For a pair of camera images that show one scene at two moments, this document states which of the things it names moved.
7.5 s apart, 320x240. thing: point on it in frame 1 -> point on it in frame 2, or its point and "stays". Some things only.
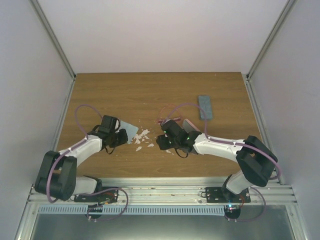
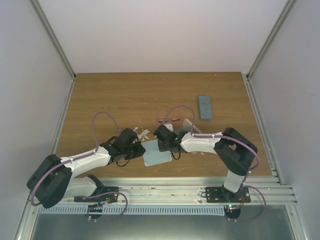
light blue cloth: (131, 130) -> (153, 156)
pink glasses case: (188, 126) stays
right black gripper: (162, 144) stays
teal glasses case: (205, 102) stays
